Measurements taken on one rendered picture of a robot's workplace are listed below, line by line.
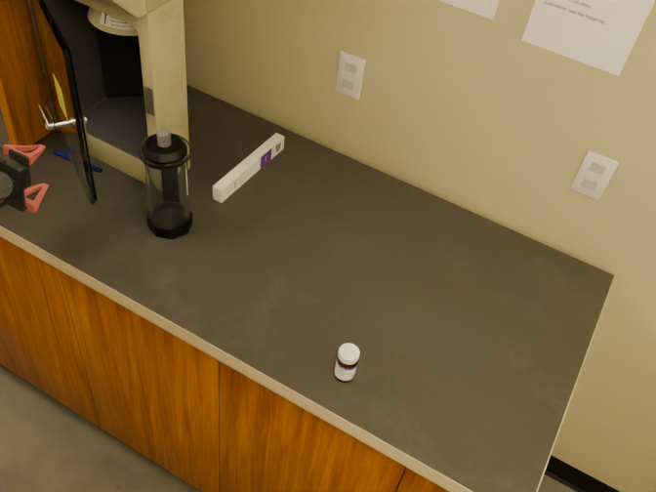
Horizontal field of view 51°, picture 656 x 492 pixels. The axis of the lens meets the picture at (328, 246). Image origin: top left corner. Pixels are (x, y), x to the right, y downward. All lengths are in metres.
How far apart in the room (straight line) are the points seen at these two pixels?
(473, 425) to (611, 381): 0.77
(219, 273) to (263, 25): 0.68
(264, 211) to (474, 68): 0.59
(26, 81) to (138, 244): 0.49
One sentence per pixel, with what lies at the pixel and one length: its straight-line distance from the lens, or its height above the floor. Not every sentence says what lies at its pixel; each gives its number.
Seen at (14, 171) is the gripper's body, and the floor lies 1.16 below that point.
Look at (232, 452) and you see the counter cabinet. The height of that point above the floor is 0.47.
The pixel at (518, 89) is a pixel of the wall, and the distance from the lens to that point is 1.63.
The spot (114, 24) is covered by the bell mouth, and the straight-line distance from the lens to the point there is 1.59.
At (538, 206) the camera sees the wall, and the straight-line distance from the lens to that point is 1.78.
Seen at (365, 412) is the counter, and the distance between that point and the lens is 1.38.
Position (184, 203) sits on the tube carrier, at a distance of 1.58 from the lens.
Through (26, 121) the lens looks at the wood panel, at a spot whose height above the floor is 1.01.
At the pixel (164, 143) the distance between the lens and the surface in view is 1.48.
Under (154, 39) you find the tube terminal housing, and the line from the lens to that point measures 1.51.
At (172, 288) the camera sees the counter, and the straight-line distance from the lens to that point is 1.53.
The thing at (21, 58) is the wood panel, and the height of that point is 1.17.
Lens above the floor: 2.12
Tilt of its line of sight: 46 degrees down
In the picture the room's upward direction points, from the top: 9 degrees clockwise
